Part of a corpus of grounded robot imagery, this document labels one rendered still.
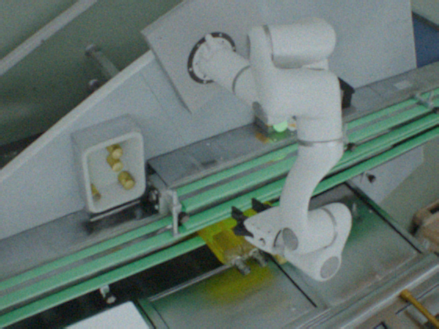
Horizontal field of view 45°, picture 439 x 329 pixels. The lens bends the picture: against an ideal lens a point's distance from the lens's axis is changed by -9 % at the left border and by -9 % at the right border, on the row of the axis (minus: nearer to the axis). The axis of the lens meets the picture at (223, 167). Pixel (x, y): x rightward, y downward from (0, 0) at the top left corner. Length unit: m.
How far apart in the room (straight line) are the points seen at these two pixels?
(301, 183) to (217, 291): 0.74
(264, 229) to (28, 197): 0.68
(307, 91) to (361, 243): 1.02
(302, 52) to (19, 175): 0.82
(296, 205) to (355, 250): 0.92
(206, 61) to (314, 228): 0.62
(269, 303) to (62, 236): 0.62
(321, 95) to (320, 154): 0.11
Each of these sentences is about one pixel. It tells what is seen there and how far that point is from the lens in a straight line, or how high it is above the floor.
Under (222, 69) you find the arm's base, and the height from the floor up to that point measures 0.88.
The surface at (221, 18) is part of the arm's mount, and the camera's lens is 1.50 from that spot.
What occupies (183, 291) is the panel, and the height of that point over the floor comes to 1.03.
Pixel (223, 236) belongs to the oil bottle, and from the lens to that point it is 1.60.
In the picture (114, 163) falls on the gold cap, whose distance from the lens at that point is 1.52.
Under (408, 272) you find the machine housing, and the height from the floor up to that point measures 1.35.
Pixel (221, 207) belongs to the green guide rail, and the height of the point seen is 0.95.
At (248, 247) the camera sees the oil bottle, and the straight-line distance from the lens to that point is 1.59.
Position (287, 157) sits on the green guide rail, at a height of 0.92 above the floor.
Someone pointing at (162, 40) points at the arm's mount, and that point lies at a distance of 1.42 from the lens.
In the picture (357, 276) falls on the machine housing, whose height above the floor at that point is 1.25.
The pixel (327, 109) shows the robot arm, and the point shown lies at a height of 1.34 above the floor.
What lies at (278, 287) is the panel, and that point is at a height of 1.16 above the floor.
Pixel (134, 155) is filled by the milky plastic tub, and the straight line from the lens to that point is 1.53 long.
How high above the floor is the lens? 1.90
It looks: 38 degrees down
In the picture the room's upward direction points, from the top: 136 degrees clockwise
